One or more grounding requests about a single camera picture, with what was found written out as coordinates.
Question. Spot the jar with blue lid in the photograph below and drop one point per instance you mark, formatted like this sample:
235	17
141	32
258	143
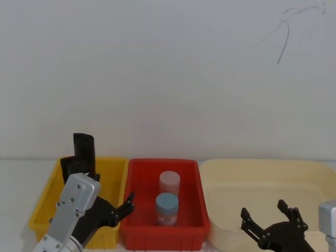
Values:
166	207

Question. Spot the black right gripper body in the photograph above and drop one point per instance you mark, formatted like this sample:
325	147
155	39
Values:
284	237

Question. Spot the red plastic bin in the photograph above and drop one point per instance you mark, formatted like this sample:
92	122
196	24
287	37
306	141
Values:
143	183

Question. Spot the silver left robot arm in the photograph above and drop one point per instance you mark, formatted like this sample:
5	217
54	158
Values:
78	192

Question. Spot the jar with pink lid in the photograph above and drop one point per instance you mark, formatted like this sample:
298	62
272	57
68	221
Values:
169	182

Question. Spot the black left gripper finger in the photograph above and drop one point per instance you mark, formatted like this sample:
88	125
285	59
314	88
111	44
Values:
127	206

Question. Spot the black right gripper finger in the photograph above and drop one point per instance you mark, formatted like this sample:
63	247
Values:
295	216
250	226

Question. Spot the yellow plastic bin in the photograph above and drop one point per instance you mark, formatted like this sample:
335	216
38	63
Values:
110	181

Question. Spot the black curled sheet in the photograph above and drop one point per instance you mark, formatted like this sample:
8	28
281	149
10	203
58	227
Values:
83	152

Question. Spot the cream plastic basin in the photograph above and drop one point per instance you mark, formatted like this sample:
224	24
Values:
249	183

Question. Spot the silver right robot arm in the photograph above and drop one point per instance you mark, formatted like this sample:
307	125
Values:
328	218

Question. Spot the white table cloth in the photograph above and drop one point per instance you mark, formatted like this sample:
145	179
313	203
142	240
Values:
18	189

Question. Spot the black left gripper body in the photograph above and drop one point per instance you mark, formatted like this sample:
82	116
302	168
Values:
101	214

